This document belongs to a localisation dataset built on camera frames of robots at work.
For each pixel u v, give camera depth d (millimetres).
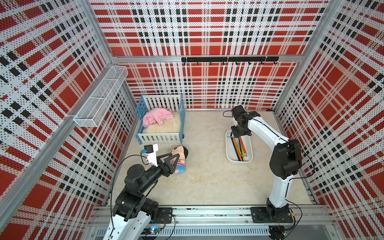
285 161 509
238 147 980
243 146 948
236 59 887
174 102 1071
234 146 985
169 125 1007
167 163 583
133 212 479
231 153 959
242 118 674
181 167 837
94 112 702
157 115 959
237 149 966
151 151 582
